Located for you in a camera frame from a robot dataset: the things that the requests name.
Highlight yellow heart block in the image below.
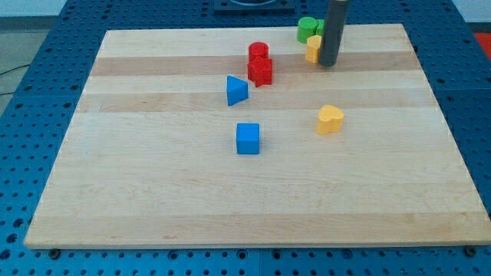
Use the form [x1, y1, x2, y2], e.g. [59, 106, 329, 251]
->
[316, 105, 344, 135]

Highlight yellow hexagon block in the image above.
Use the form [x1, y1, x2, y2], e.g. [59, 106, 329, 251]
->
[305, 35, 322, 64]

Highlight blue cube block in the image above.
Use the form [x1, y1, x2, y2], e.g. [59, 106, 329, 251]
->
[236, 123, 260, 155]

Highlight blue triangle block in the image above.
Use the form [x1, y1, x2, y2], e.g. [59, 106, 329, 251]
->
[226, 75, 249, 106]

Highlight red star block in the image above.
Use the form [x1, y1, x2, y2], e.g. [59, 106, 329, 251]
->
[247, 57, 273, 87]

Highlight red cylinder block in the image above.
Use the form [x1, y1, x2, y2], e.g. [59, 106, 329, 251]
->
[248, 41, 269, 62]

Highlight light wooden board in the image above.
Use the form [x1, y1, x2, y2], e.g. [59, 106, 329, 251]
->
[25, 24, 490, 249]

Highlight green cylinder block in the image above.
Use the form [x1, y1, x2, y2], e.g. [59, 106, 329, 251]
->
[297, 17, 318, 44]

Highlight green block behind rod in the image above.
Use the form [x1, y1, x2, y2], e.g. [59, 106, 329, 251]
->
[315, 19, 325, 37]

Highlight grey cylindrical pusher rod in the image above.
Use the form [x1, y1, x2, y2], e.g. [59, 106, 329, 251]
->
[318, 0, 350, 67]

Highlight black cable on floor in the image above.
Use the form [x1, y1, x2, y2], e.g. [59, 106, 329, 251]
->
[0, 64, 31, 97]

